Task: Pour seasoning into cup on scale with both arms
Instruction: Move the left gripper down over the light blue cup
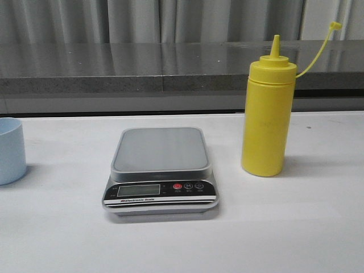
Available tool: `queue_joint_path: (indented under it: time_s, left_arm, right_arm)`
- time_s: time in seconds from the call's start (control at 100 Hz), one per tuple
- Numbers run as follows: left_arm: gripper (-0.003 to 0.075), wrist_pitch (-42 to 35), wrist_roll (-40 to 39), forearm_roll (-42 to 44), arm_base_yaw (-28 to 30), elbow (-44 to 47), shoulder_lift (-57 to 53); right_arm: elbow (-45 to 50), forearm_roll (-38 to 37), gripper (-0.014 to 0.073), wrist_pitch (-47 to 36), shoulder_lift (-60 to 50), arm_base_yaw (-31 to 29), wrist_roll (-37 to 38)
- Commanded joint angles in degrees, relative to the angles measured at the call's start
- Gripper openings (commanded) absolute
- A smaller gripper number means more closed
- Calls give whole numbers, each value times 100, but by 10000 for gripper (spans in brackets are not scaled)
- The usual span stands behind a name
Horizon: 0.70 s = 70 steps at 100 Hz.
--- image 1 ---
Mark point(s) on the grey stone counter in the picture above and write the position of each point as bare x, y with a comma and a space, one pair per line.
126, 78

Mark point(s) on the silver electronic kitchen scale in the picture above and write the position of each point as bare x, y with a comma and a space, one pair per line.
160, 171

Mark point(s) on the yellow squeeze bottle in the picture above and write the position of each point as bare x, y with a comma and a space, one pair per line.
269, 98

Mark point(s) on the light blue plastic cup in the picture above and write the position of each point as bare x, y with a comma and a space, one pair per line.
13, 157

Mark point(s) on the grey pleated curtain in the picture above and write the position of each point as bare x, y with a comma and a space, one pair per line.
28, 22

